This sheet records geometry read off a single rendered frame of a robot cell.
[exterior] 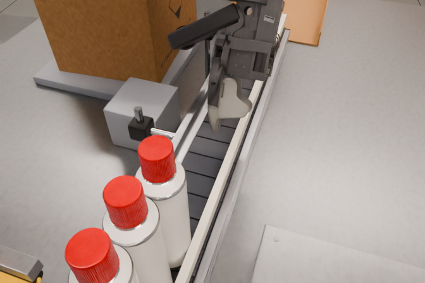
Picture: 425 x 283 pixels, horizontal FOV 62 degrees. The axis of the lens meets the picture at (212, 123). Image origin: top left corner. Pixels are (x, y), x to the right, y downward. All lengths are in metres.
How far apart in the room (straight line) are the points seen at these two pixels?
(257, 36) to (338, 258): 0.32
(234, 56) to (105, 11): 0.30
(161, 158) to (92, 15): 0.47
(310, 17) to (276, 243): 0.74
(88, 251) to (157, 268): 0.12
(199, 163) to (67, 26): 0.40
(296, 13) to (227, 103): 0.63
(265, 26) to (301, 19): 0.57
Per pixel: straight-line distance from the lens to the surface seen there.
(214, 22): 0.53
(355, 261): 0.53
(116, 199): 0.30
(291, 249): 0.51
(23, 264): 0.23
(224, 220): 0.52
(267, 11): 0.51
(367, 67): 0.94
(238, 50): 0.51
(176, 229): 0.41
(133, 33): 0.72
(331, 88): 0.84
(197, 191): 0.55
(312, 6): 1.17
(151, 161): 0.32
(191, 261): 0.45
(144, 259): 0.36
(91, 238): 0.29
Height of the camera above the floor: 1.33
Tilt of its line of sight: 44 degrees down
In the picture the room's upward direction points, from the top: straight up
